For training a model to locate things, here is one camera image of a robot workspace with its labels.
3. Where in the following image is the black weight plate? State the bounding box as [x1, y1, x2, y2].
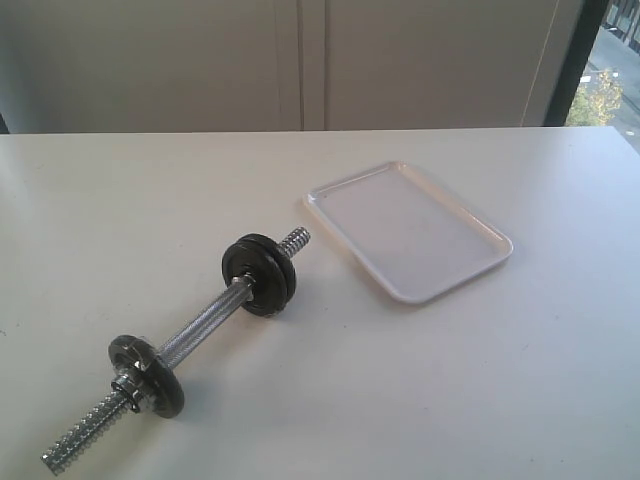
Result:
[242, 233, 297, 316]
[107, 335, 185, 419]
[221, 239, 287, 317]

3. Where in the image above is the chrome threaded dumbbell bar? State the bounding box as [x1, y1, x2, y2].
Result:
[41, 227, 311, 475]

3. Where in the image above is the white plastic tray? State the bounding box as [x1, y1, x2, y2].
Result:
[304, 162, 514, 305]

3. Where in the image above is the chrome spin-lock collar nut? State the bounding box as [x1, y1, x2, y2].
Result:
[111, 368, 155, 413]

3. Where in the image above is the dark window frame post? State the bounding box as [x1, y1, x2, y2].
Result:
[542, 0, 610, 127]

